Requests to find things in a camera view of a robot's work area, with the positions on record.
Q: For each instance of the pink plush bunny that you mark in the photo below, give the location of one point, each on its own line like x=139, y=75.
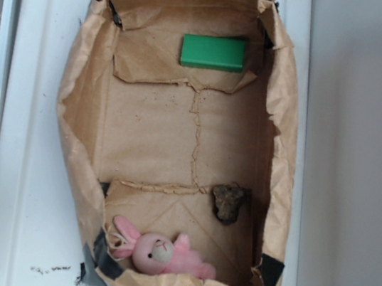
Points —
x=155, y=254

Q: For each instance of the brown paper bag tray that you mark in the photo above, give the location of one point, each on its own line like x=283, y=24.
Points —
x=147, y=138

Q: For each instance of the brown rock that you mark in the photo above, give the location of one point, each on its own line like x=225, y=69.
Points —
x=229, y=198

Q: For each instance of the green rectangular block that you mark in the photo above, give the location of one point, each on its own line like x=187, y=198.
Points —
x=226, y=54

